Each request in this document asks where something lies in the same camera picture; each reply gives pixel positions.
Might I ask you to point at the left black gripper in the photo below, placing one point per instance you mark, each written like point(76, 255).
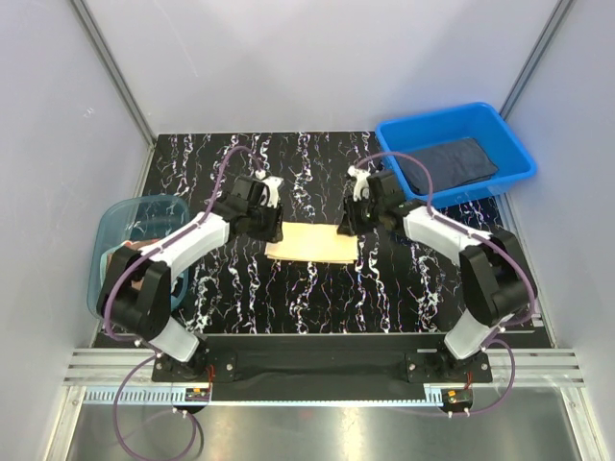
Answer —
point(274, 231)

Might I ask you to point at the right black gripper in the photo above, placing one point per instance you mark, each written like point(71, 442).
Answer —
point(350, 224)

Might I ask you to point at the yellow towel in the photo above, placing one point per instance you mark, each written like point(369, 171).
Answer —
point(306, 242)

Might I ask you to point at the dark grey-blue towel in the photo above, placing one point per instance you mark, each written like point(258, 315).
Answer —
point(456, 163)

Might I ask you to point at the brown towel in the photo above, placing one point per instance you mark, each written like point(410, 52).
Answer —
point(105, 261)

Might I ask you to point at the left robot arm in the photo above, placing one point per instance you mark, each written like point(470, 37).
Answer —
point(136, 293)

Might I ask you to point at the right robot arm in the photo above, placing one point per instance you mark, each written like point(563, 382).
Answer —
point(495, 277)

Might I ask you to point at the light blue patterned towel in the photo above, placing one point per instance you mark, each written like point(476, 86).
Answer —
point(180, 284)

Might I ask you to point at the clear teal plastic bin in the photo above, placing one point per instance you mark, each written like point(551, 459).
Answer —
point(140, 218)

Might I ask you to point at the blue plastic bin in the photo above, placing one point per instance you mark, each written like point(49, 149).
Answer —
point(477, 120)

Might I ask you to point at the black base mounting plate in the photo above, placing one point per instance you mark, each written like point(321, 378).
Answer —
point(393, 355)

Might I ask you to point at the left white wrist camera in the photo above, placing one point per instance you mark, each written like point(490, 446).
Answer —
point(270, 195)

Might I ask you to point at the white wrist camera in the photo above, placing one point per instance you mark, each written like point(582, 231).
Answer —
point(361, 187)
point(270, 195)

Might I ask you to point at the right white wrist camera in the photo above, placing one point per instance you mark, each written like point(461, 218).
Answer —
point(361, 187)

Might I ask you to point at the aluminium rail with cable duct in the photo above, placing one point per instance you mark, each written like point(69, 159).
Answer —
point(125, 377)

